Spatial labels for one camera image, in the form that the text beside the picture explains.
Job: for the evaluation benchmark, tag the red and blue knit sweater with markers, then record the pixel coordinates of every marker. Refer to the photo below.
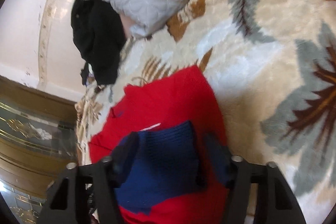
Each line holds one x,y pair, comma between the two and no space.
171,179

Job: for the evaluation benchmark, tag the floral beige plush blanket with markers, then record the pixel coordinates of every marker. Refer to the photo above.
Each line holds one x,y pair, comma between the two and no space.
271,65

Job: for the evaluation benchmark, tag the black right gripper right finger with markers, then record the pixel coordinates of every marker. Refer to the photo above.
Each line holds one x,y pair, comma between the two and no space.
262,187

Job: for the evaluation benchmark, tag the black garment pile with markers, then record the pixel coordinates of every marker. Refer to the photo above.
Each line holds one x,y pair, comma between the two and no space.
99,36

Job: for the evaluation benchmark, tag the patterned cloth under black garment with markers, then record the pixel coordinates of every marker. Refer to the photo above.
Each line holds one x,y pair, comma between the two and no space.
87,75

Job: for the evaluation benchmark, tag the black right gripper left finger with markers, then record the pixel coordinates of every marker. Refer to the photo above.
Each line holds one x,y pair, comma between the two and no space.
68,196

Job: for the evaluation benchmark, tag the wooden glass-front cabinet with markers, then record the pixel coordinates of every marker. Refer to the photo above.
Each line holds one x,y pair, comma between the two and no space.
37,142

